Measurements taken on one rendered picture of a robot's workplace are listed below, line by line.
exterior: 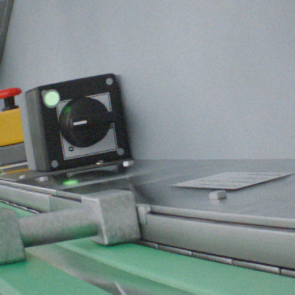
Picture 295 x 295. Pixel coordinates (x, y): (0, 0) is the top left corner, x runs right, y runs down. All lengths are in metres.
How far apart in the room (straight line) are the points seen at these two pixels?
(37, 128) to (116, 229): 0.34
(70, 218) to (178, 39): 0.26
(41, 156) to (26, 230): 0.35
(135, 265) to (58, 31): 0.61
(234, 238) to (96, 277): 0.06
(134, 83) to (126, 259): 0.38
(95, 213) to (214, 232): 0.09
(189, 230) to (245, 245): 0.05
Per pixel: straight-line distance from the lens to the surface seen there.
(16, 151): 0.99
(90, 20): 0.80
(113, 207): 0.38
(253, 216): 0.29
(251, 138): 0.54
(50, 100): 0.70
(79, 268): 0.35
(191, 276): 0.29
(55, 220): 0.38
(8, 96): 1.01
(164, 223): 0.36
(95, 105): 0.70
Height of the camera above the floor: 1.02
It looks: 22 degrees down
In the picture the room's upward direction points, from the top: 101 degrees counter-clockwise
